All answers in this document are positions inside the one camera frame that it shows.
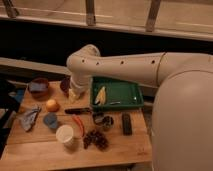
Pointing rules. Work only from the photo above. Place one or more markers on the purple bowl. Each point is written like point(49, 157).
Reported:
point(65, 86)

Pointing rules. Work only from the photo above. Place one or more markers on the white cup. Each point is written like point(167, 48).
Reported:
point(65, 135)

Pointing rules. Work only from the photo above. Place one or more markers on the blue sponge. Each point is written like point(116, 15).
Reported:
point(37, 87)

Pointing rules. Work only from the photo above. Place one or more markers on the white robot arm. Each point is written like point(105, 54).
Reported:
point(182, 116)

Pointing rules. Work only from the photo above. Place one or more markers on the black rectangular block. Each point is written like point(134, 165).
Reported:
point(126, 124)

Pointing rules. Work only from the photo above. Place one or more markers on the yellow corn cob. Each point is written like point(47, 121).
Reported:
point(101, 96)

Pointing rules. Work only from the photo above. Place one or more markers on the orange fruit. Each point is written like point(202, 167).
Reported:
point(52, 105)

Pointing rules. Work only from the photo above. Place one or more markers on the red chili pepper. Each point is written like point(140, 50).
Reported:
point(79, 123)

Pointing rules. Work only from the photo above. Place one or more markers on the blue object at table edge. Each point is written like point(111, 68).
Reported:
point(18, 95)

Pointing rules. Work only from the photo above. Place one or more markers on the brown bowl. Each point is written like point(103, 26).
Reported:
point(40, 94)

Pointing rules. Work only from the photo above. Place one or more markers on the brown grape bunch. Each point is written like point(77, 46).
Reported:
point(97, 138)

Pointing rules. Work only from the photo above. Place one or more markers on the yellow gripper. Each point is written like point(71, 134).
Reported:
point(74, 95)

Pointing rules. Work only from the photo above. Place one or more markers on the small black metal object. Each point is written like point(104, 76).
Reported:
point(97, 118)

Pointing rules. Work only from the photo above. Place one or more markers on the black handled brush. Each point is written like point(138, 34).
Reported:
point(77, 111)

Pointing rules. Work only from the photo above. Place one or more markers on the grey blue cloth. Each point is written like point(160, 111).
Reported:
point(27, 119)

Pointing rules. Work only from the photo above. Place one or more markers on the green plastic tray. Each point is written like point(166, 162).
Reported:
point(120, 95)

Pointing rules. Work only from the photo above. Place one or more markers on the blue plastic cup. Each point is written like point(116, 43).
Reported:
point(50, 120)

